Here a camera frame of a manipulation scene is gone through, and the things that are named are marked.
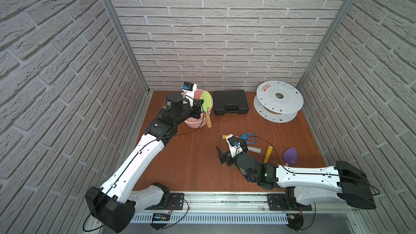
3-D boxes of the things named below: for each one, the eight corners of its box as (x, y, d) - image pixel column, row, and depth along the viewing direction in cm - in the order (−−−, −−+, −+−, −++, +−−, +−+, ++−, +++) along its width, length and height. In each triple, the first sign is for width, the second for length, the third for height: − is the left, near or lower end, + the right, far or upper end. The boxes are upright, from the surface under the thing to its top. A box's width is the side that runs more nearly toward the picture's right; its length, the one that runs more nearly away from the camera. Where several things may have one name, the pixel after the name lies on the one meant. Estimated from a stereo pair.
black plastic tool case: (213, 115, 106) (213, 111, 102) (213, 93, 118) (213, 90, 115) (247, 115, 106) (249, 111, 102) (244, 94, 118) (245, 90, 115)
